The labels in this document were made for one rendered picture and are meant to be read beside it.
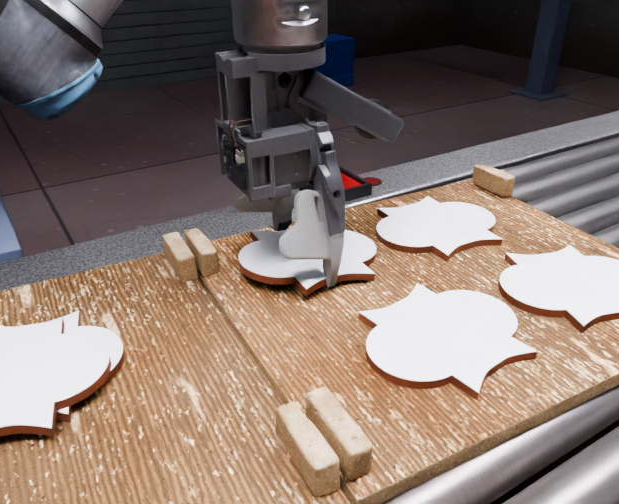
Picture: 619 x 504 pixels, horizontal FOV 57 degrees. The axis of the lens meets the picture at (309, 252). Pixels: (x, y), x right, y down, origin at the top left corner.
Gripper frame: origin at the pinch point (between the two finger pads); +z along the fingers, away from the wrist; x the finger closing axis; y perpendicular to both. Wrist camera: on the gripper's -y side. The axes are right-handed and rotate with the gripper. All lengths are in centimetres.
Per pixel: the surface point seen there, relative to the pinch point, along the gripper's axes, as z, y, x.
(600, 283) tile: 0.9, -21.5, 17.2
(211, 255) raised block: -1.1, 9.3, -2.3
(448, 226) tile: 0.8, -16.7, 1.5
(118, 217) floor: 95, -11, -220
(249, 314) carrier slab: 1.2, 8.7, 5.2
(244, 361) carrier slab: 1.1, 11.5, 10.8
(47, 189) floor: 95, 16, -272
